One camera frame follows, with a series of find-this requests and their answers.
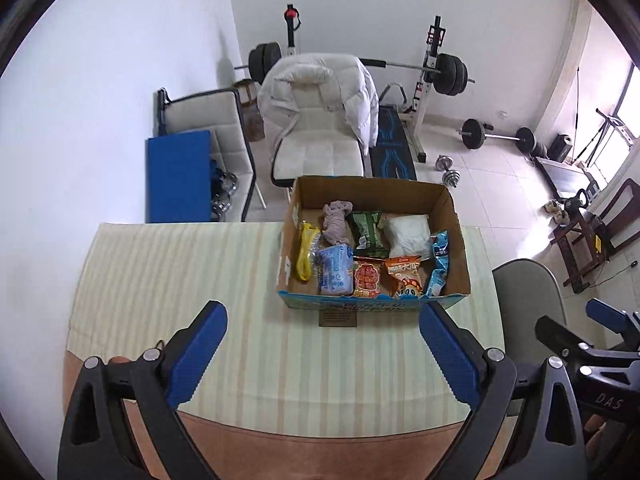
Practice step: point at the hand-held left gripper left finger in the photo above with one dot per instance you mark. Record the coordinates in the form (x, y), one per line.
(197, 355)

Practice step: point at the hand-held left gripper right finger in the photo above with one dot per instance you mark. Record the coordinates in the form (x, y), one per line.
(450, 355)

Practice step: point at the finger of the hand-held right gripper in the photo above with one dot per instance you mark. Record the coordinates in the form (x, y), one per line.
(607, 315)
(560, 335)

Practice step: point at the orange cartoon snack packet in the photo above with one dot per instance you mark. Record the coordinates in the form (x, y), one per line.
(405, 277)

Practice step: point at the light blue packet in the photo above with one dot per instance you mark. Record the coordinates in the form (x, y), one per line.
(439, 260)

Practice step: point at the cardboard box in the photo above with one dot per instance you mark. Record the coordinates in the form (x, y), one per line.
(350, 305)

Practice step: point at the red snack packet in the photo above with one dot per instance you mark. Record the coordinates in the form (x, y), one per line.
(369, 277)

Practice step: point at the white plastic bag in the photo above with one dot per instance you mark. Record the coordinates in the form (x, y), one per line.
(407, 235)

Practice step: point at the blue tissue pack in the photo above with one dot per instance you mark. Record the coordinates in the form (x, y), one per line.
(334, 270)

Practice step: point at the yellow clear packet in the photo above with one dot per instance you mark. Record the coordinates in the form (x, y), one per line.
(304, 255)

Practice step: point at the green snack packet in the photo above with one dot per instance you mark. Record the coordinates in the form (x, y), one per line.
(367, 232)

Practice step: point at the grey cloth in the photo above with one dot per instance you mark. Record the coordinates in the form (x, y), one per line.
(336, 225)

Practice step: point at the grey round chair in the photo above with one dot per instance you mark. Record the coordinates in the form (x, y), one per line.
(525, 300)

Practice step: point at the dark wooden chair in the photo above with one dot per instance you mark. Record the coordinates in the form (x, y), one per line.
(570, 240)

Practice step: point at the striped cat print tablecloth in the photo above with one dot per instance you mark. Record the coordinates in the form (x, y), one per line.
(200, 270)

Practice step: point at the white shoe pair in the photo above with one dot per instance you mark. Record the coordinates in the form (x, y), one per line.
(555, 207)

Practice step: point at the black floor exercise machine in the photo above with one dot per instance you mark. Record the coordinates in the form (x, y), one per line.
(565, 175)

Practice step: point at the black speaker box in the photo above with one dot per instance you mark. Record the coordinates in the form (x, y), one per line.
(560, 149)

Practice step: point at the blue folded mat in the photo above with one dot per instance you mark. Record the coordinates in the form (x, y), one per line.
(177, 175)

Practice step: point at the black metal stand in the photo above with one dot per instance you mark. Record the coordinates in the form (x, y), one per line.
(612, 120)

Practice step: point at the black blue weight bench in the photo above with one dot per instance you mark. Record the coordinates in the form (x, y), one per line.
(395, 145)

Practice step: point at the short barbell with black plates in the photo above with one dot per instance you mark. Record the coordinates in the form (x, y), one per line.
(472, 133)

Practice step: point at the white office chair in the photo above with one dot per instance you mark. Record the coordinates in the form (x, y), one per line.
(320, 150)

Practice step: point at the white barbell rack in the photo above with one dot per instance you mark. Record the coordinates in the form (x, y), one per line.
(425, 105)

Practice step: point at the long barbell with black plates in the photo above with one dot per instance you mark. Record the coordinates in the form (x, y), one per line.
(450, 75)

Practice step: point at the white puffer jacket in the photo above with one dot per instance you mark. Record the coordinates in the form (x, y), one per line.
(320, 72)

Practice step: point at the white padded black-frame chair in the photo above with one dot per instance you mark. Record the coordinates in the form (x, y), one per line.
(205, 110)

